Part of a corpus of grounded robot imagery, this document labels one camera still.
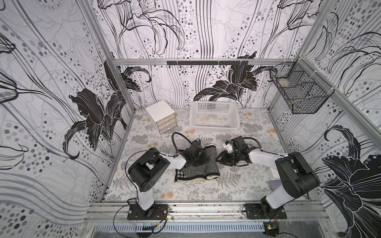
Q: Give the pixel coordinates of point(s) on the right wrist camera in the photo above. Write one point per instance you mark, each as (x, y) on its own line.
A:
(228, 146)

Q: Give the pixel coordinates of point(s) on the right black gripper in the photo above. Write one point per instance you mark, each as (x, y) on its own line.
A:
(231, 155)

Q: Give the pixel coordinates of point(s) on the white slotted cable duct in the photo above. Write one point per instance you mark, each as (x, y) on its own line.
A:
(183, 227)

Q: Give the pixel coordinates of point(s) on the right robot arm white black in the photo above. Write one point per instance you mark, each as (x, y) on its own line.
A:
(296, 175)

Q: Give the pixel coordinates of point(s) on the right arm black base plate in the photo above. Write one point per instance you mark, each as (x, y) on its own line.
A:
(256, 211)

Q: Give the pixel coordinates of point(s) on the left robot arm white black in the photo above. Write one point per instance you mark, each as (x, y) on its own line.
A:
(150, 167)

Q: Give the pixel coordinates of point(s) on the black wire wall basket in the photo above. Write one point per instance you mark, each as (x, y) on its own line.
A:
(299, 87)

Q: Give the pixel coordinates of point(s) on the white and grey box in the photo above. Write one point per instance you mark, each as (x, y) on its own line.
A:
(274, 183)

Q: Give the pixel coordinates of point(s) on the black white knitted scarf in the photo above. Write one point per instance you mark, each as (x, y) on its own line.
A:
(207, 171)

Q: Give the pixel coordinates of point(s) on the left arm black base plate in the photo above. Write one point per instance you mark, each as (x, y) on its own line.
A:
(155, 212)

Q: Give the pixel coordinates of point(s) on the white plastic perforated basket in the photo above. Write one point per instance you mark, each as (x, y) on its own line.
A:
(210, 116)

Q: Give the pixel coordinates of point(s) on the black bar on rail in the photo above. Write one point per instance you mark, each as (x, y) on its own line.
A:
(205, 62)

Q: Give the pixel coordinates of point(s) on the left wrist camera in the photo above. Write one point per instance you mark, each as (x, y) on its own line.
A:
(198, 141)

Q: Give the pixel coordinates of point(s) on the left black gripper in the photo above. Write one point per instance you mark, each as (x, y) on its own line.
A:
(202, 153)

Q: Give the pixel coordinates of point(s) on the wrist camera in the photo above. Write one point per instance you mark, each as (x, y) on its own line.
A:
(228, 146)
(198, 141)

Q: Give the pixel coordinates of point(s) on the small white drawer cabinet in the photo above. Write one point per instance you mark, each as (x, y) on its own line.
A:
(162, 116)

